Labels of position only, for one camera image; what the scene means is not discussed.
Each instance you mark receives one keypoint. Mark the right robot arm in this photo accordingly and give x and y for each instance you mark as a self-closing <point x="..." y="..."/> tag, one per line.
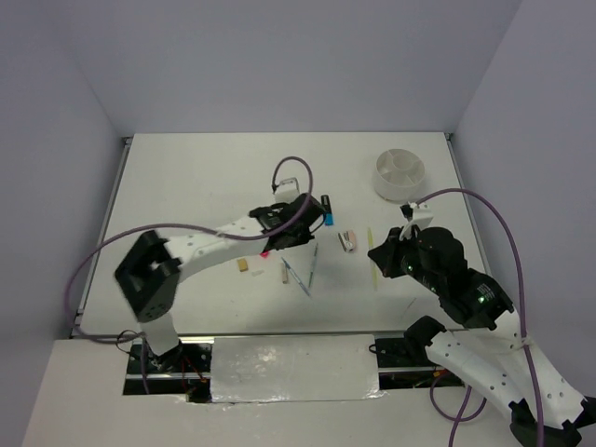
<point x="491" y="355"/>

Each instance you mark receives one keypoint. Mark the blue black highlighter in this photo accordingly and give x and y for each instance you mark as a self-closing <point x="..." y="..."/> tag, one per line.
<point x="328" y="216"/>

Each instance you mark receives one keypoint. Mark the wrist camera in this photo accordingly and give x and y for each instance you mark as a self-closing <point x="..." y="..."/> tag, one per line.
<point x="419" y="215"/>
<point x="287" y="190"/>

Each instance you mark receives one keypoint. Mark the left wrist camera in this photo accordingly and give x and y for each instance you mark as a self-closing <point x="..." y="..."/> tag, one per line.
<point x="287" y="190"/>

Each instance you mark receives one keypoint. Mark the pink mini stapler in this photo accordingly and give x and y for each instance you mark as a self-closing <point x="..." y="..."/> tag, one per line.
<point x="348" y="240"/>

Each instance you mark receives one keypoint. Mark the silver foil sheet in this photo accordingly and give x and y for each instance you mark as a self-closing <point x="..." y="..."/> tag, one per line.
<point x="268" y="369"/>

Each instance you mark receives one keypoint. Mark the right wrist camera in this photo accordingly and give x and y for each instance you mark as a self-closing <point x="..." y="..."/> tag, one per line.
<point x="419" y="215"/>

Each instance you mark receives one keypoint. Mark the tan eraser cube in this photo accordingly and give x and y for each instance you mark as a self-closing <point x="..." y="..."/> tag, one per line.
<point x="242" y="265"/>

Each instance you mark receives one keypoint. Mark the blue clear pen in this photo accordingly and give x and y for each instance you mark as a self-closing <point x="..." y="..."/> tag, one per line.
<point x="295" y="276"/>

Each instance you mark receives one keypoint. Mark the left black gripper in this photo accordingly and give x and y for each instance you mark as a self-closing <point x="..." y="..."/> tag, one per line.
<point x="304" y="237"/>

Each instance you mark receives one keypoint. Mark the white round divided organizer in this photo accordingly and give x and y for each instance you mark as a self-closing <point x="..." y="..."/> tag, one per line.
<point x="398" y="174"/>

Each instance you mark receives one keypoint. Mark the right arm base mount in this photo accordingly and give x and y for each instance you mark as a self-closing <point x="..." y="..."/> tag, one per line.
<point x="398" y="368"/>

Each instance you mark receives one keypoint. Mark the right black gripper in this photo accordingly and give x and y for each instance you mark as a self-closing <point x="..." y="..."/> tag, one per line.
<point x="384" y="252"/>

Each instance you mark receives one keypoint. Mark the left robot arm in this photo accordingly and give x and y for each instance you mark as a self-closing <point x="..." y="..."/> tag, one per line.
<point x="150" y="273"/>

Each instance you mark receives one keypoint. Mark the beige chalk stick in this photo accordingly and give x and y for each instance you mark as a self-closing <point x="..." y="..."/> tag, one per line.
<point x="284" y="274"/>

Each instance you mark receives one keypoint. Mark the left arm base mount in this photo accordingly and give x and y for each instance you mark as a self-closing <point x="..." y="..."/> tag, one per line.
<point x="185" y="374"/>

